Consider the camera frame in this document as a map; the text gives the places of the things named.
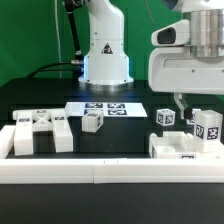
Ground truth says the white marker base plate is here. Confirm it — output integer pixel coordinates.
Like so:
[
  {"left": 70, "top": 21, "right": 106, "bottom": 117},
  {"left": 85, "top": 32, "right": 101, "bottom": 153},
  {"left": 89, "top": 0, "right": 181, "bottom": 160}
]
[{"left": 65, "top": 102, "right": 147, "bottom": 117}]

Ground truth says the white tagged cube nut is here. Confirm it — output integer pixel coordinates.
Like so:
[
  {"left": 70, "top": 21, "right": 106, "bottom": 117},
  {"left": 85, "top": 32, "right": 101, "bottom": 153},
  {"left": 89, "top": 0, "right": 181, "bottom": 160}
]
[{"left": 156, "top": 108, "right": 175, "bottom": 126}]

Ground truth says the black cable bundle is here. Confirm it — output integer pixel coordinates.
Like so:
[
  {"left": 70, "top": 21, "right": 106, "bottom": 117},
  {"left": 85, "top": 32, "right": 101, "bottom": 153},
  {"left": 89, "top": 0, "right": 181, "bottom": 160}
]
[{"left": 26, "top": 0, "right": 86, "bottom": 79}]

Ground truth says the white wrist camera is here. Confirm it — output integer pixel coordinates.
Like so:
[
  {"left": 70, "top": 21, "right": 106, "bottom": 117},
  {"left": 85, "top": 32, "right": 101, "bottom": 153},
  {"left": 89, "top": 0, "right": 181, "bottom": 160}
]
[{"left": 151, "top": 19, "right": 190, "bottom": 46}]

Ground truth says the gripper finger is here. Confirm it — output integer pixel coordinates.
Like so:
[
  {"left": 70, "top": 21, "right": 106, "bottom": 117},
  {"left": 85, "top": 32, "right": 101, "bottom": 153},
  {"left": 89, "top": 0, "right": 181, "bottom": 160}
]
[{"left": 174, "top": 93, "right": 188, "bottom": 119}]

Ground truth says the white U-shaped fence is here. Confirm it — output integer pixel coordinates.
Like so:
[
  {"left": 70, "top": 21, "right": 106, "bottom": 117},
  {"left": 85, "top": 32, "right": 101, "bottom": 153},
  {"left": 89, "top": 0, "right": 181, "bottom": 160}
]
[{"left": 0, "top": 125, "right": 224, "bottom": 184}]

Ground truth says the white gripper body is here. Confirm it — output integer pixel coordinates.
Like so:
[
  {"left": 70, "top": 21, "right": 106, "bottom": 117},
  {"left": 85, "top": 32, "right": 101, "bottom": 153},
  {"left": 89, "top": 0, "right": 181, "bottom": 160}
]
[{"left": 148, "top": 47, "right": 224, "bottom": 95}]

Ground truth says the white tagged cube far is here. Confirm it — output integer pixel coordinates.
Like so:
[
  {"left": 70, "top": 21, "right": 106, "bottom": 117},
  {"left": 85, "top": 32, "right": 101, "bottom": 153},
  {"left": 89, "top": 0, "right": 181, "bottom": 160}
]
[{"left": 186, "top": 108, "right": 201, "bottom": 125}]

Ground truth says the white chair seat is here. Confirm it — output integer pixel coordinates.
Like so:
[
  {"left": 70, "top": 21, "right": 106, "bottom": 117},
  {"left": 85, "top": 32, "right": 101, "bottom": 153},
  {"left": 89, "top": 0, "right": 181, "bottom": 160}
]
[{"left": 149, "top": 131, "right": 202, "bottom": 159}]

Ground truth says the white chair back frame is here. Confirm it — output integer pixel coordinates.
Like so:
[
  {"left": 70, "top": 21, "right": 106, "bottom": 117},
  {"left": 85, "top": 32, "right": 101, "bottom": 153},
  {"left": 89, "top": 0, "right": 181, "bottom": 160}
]
[{"left": 13, "top": 108, "right": 73, "bottom": 156}]

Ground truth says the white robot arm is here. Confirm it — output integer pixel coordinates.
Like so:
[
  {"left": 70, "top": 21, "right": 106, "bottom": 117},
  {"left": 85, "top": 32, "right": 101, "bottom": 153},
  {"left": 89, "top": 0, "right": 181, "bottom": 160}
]
[{"left": 79, "top": 0, "right": 224, "bottom": 110}]

